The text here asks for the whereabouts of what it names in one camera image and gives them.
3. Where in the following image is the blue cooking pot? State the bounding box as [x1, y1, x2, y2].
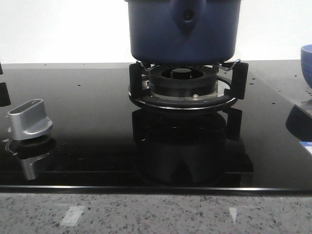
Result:
[127, 0, 241, 66]

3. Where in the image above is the black burner head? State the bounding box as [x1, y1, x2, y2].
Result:
[149, 66, 217, 97]

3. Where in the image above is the blue plastic bowl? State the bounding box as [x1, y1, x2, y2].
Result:
[300, 44, 312, 88]

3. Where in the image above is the black glass gas stove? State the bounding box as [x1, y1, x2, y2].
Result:
[0, 61, 312, 195]

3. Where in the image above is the black pot support ring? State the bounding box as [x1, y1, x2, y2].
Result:
[128, 58, 249, 109]

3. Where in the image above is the silver stove knob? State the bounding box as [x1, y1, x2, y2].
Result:
[8, 99, 53, 140]

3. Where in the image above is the blue stove label sticker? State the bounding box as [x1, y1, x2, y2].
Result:
[300, 141, 312, 155]

